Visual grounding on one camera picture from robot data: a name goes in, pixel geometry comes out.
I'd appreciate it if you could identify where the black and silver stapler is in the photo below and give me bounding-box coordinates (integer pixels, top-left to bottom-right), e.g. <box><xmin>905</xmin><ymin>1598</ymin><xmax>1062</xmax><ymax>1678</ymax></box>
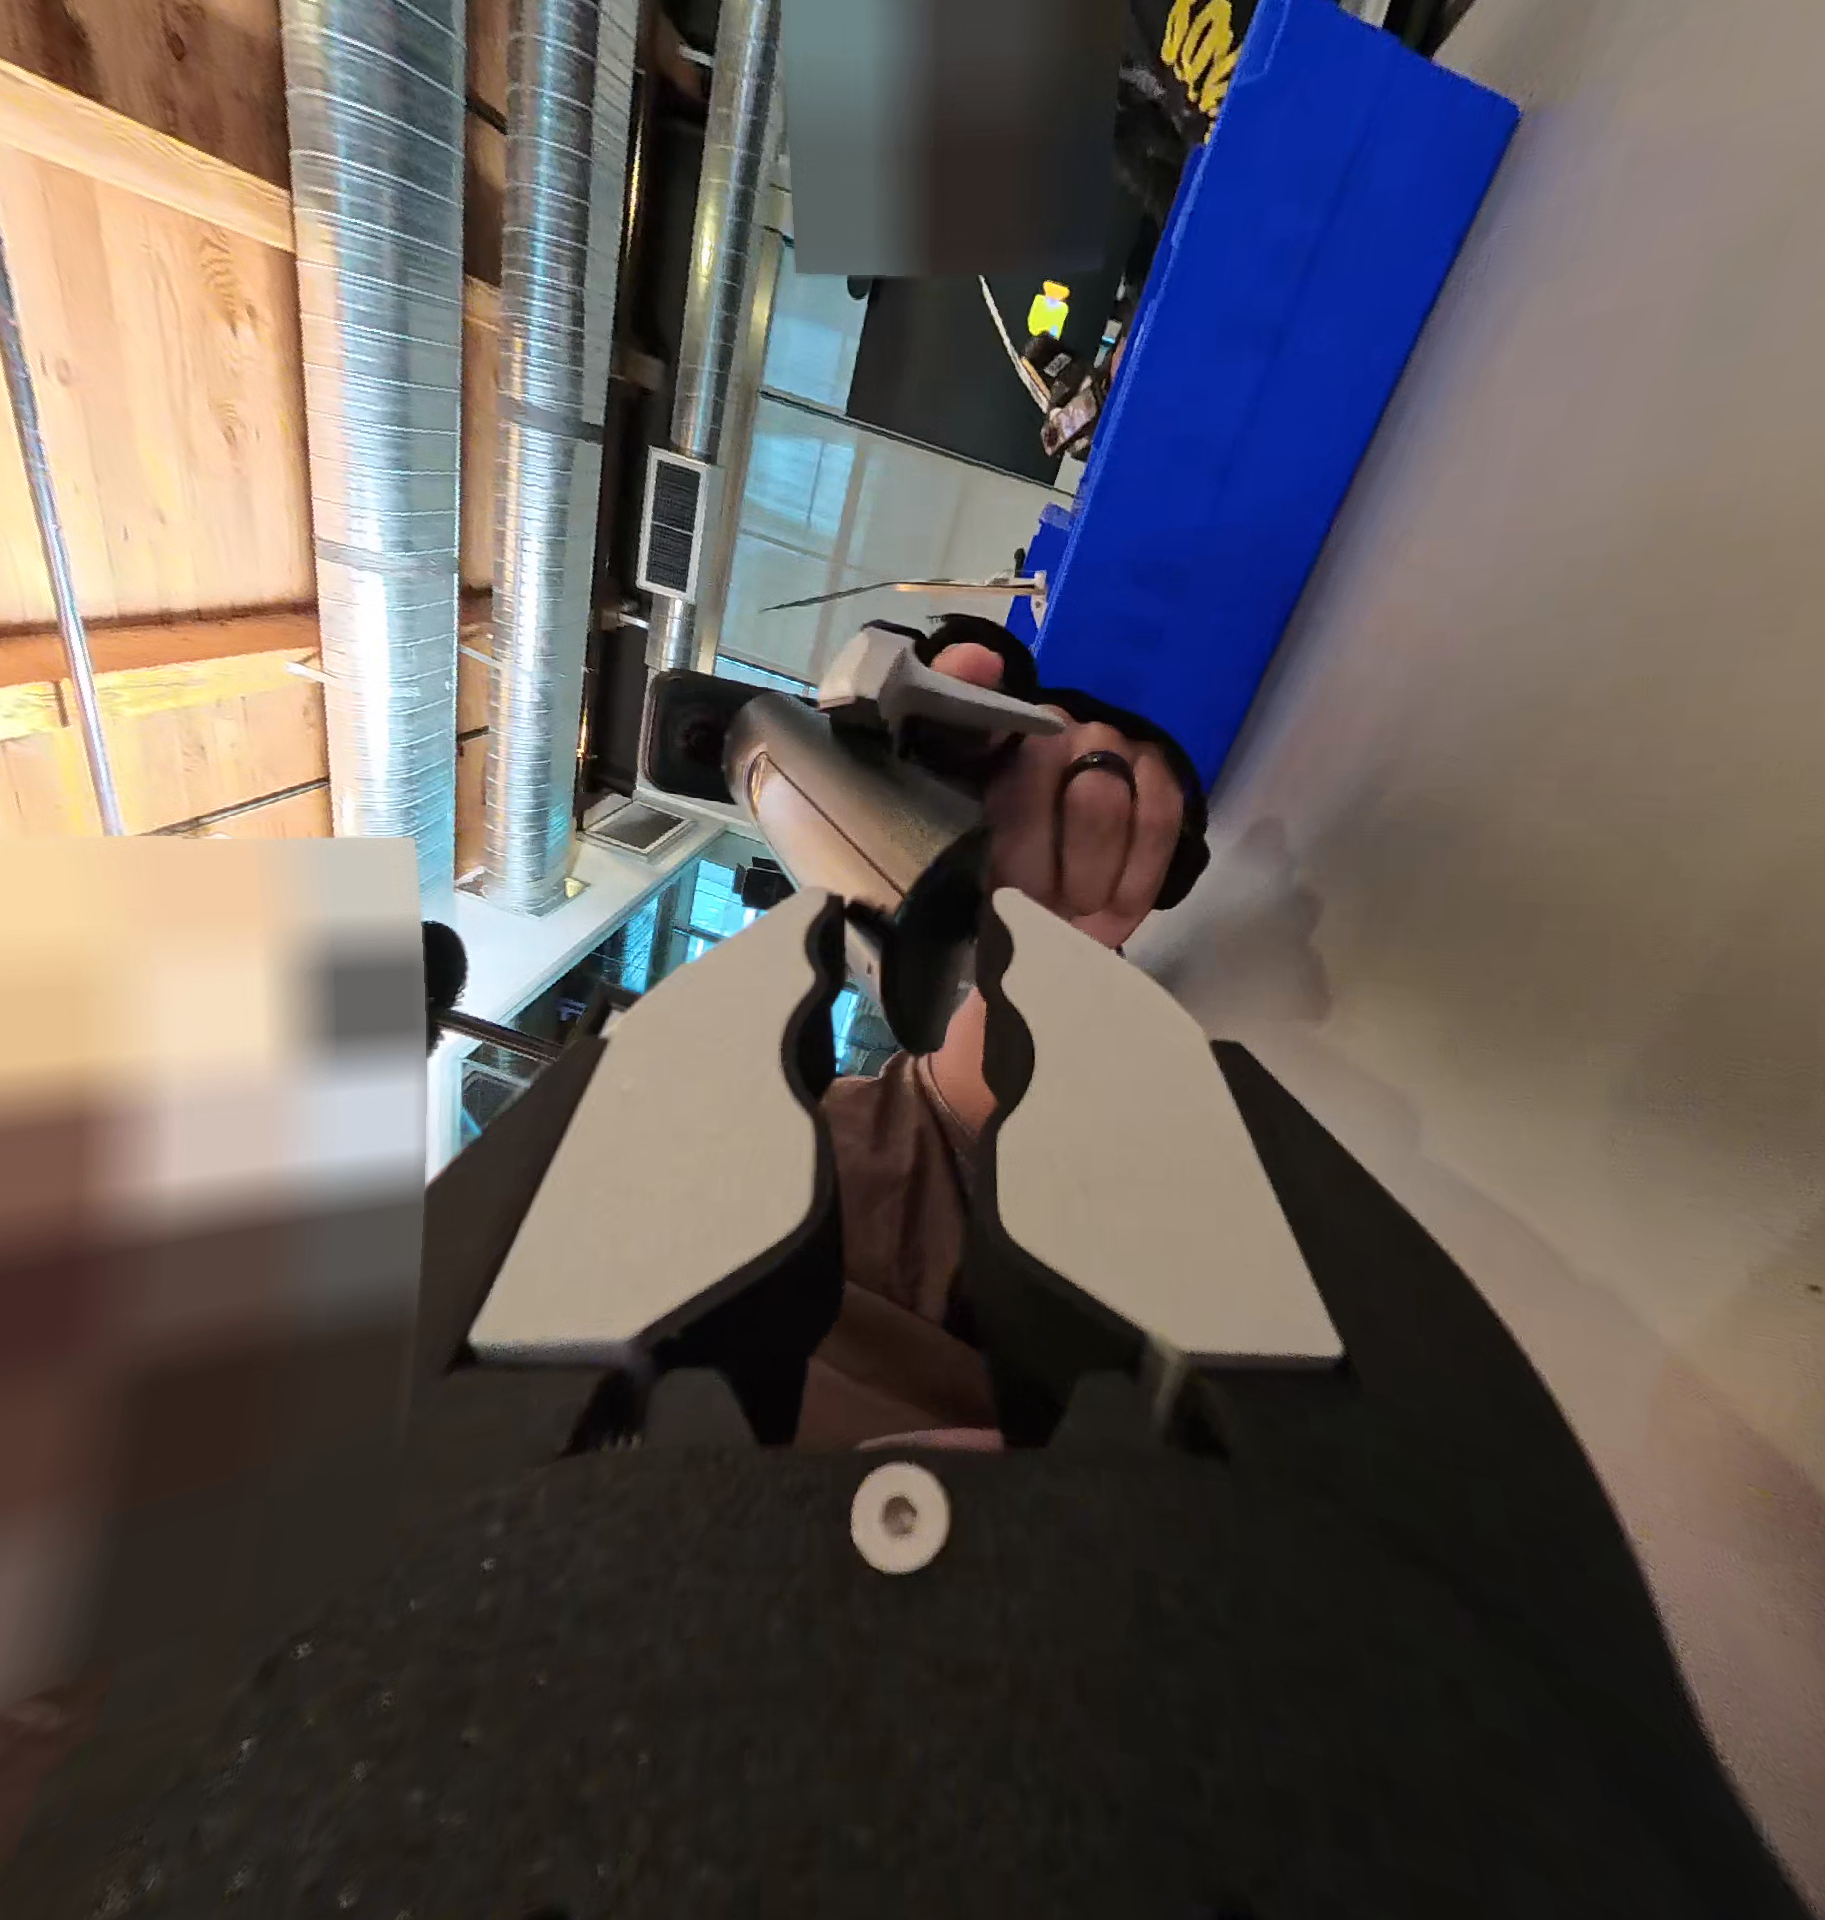
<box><xmin>722</xmin><ymin>688</ymin><xmax>992</xmax><ymax>919</ymax></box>

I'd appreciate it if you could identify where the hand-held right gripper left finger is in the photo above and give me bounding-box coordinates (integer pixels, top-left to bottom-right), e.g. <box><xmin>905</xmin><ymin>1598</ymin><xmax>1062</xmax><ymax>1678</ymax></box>
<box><xmin>467</xmin><ymin>887</ymin><xmax>848</xmax><ymax>1373</ymax></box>

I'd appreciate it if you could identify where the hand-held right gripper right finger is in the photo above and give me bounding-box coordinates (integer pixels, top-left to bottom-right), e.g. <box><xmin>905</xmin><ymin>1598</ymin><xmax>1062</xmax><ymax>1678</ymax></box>
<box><xmin>973</xmin><ymin>887</ymin><xmax>1350</xmax><ymax>1397</ymax></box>

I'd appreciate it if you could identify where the wide silver air duct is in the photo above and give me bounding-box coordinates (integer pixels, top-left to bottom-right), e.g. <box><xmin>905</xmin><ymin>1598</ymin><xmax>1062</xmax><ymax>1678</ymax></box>
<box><xmin>279</xmin><ymin>0</ymin><xmax>471</xmax><ymax>887</ymax></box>

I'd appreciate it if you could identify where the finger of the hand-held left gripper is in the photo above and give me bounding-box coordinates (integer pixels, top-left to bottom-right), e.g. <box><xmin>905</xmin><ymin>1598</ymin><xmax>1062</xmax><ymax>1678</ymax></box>
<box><xmin>819</xmin><ymin>628</ymin><xmax>1067</xmax><ymax>740</ymax></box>

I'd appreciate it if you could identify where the slim silver air duct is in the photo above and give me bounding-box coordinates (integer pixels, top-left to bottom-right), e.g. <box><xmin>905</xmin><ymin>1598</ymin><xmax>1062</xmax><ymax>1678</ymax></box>
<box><xmin>669</xmin><ymin>0</ymin><xmax>787</xmax><ymax>678</ymax></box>

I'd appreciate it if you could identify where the small blue plastic bin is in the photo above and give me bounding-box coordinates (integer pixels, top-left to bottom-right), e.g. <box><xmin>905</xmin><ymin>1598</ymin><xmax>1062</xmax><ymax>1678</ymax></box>
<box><xmin>1004</xmin><ymin>501</ymin><xmax>1082</xmax><ymax>650</ymax></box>

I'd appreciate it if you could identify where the white wall air vent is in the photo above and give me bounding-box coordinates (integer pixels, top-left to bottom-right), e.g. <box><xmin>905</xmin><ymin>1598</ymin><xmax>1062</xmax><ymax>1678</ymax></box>
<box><xmin>635</xmin><ymin>448</ymin><xmax>712</xmax><ymax>599</ymax></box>

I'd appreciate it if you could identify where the person's left forearm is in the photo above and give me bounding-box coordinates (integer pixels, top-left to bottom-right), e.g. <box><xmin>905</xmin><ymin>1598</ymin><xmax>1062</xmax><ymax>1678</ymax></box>
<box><xmin>919</xmin><ymin>981</ymin><xmax>1012</xmax><ymax>1143</ymax></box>

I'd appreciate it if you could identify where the person's left hand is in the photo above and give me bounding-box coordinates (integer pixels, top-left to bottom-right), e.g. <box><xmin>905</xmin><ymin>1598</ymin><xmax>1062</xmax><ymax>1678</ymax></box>
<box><xmin>934</xmin><ymin>637</ymin><xmax>1202</xmax><ymax>955</ymax></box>

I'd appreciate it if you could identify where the glass partition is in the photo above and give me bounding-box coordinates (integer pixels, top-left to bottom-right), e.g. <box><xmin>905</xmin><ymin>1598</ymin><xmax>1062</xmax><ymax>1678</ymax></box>
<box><xmin>714</xmin><ymin>241</ymin><xmax>1075</xmax><ymax>698</ymax></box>

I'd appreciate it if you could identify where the thin grey metal conduit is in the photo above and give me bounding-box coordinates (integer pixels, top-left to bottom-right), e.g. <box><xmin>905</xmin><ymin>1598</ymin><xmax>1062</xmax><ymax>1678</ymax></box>
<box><xmin>0</xmin><ymin>30</ymin><xmax>126</xmax><ymax>839</ymax></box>

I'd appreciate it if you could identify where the large blue plastic bin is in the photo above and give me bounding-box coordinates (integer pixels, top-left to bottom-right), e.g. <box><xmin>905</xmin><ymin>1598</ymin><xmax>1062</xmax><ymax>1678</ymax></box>
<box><xmin>1024</xmin><ymin>0</ymin><xmax>1522</xmax><ymax>790</ymax></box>

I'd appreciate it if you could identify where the thin metal rod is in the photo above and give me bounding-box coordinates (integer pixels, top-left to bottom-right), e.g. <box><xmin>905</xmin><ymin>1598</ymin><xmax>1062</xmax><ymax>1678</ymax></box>
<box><xmin>759</xmin><ymin>571</ymin><xmax>1052</xmax><ymax>619</ymax></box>

